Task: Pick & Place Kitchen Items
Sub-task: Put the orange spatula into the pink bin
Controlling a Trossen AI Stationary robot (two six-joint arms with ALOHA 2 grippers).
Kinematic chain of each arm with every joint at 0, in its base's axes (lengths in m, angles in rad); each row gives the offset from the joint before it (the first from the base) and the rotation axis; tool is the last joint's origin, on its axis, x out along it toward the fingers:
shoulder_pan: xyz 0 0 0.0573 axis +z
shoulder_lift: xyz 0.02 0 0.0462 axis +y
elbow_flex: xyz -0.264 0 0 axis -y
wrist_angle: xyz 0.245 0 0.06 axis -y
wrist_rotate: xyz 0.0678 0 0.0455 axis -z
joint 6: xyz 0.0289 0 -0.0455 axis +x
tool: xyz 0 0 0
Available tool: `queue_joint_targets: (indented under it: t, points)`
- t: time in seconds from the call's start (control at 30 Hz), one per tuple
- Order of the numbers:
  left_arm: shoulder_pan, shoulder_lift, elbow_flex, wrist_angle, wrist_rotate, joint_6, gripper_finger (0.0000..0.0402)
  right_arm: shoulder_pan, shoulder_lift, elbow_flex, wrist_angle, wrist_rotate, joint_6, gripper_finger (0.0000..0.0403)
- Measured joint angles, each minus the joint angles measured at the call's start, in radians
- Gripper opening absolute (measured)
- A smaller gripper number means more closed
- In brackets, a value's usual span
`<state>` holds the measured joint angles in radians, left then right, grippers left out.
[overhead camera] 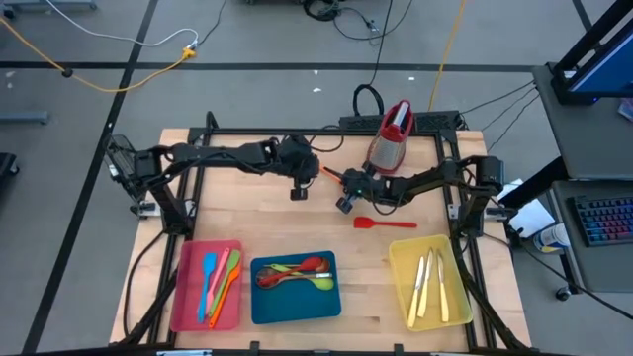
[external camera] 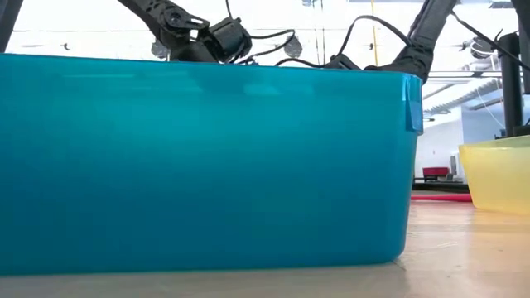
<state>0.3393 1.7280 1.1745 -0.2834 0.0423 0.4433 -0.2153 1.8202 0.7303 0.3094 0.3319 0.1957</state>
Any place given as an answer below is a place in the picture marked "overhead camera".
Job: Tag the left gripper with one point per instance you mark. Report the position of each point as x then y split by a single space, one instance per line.
294 160

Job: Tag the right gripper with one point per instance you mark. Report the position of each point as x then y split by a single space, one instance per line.
363 187

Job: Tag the orange silicone spatula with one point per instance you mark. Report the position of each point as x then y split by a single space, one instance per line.
225 299
327 173

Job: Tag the red silicone spatula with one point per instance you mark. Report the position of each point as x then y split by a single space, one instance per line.
362 223

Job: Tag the lime green spoon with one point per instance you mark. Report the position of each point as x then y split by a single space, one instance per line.
324 284

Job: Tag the green silicone spatula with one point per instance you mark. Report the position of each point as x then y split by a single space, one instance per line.
233 259

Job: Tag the blue silicone spatula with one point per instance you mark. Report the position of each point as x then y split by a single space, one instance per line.
209 263

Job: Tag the blue plastic tray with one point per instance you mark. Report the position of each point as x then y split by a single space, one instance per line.
297 306

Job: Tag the yellow plastic tray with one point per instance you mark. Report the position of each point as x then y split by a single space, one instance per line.
455 277

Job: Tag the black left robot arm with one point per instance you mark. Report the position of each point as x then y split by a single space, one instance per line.
217 153

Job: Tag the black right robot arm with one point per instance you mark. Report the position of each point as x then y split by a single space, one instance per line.
430 180

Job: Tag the red metal box grater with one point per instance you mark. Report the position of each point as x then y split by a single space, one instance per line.
390 148

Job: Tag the black perforated electronics box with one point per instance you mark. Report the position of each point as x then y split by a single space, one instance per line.
435 121

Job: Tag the pink silicone spatula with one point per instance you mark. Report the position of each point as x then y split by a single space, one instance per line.
220 269

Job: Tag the red plastic tray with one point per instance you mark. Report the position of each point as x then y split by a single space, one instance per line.
188 296

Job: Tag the black mesh box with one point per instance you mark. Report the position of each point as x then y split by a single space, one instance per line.
116 153

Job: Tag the white paper sheet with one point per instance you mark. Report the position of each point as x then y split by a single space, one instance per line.
534 220

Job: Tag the white blue container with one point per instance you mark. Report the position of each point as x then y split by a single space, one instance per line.
551 238

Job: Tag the grey side table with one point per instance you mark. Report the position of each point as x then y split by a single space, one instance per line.
583 138

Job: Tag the black desk caster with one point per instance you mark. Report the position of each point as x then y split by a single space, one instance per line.
563 294

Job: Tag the dark grey desk surface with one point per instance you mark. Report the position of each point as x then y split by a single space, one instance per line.
593 267

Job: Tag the backlit keyboard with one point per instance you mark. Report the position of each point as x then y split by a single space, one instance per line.
605 220

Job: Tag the grey furniture foot bar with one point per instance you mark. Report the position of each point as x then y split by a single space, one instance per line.
25 117
49 4

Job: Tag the black chair caster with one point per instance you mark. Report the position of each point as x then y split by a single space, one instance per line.
7 164

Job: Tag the computer monitor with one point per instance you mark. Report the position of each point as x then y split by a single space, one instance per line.
608 69

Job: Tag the black monitor stand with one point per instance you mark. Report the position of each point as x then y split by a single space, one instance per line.
593 34

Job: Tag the colourful booklet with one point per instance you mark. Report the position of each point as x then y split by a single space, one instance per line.
627 110

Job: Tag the black aluminium table frame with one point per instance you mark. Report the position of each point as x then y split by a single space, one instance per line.
237 131

